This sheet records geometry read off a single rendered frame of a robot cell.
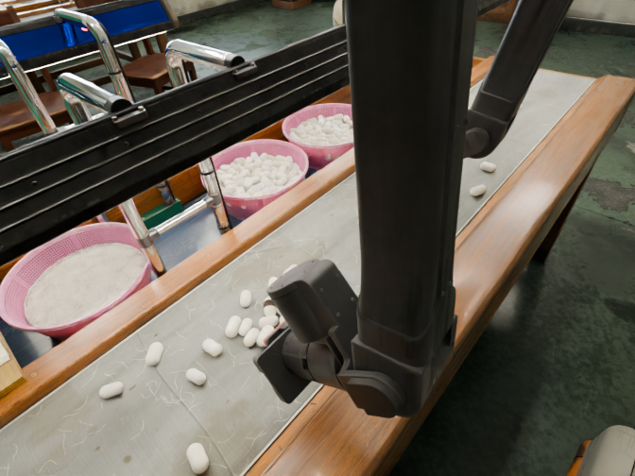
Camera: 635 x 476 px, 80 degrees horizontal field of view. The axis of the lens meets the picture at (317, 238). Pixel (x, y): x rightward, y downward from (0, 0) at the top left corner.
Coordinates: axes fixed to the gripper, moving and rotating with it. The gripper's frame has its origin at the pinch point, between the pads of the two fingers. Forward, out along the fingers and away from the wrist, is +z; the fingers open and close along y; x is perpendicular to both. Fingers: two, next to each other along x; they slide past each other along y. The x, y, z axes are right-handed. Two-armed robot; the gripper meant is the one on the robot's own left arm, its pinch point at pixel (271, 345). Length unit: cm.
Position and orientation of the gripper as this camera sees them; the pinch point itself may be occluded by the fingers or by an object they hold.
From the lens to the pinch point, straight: 53.2
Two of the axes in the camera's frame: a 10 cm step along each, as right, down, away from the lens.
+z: -5.2, 1.7, 8.4
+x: 5.3, 8.3, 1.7
